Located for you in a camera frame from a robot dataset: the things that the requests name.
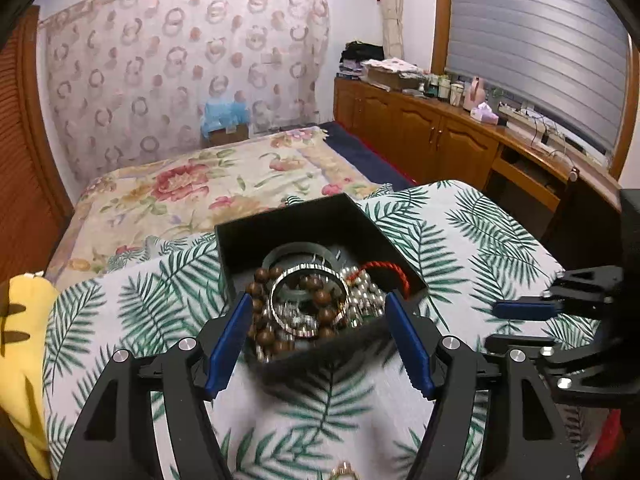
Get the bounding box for red cord bracelet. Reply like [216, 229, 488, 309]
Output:
[347, 260, 412, 297]

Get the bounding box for silver bangle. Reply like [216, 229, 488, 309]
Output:
[268, 263, 350, 338]

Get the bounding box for green jade bangle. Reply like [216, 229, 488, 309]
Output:
[260, 242, 348, 307]

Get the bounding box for black jewelry box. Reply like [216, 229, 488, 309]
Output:
[215, 188, 427, 384]

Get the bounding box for silver hair pins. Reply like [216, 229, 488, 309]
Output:
[271, 253, 352, 334]

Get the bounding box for brown wooden bead bracelet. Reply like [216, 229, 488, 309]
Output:
[244, 266, 342, 363]

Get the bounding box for palm leaf print cloth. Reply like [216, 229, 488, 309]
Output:
[41, 179, 601, 480]

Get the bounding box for yellow plush toy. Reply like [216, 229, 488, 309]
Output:
[1, 273, 58, 479]

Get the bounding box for white power strip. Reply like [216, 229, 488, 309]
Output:
[498, 103, 606, 158]

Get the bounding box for wooden sideboard cabinet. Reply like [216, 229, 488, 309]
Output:
[333, 78, 620, 238]

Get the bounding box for pink tissue pack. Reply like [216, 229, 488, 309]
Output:
[470, 102, 499, 126]

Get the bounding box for navy blue blanket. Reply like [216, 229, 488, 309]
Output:
[320, 122, 413, 192]

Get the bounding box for pink figurine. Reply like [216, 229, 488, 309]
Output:
[462, 77, 486, 112]

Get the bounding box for floral bed blanket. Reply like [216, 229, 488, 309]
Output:
[44, 126, 382, 290]

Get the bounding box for brown slatted wardrobe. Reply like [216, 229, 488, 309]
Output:
[0, 6, 74, 282]

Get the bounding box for cardboard box with papers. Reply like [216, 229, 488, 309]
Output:
[362, 58, 426, 91]

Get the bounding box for grey window blind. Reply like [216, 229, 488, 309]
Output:
[446, 0, 629, 152]

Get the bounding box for pile of folded clothes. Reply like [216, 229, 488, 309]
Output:
[336, 40, 384, 80]

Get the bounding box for blue bag on box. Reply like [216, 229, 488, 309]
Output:
[200, 100, 250, 138]

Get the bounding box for cream side curtain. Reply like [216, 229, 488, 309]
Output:
[380, 0, 404, 58]

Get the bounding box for circle pattern curtain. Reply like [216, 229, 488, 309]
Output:
[42, 0, 330, 184]

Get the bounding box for small ring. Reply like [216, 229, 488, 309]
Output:
[326, 460, 364, 480]

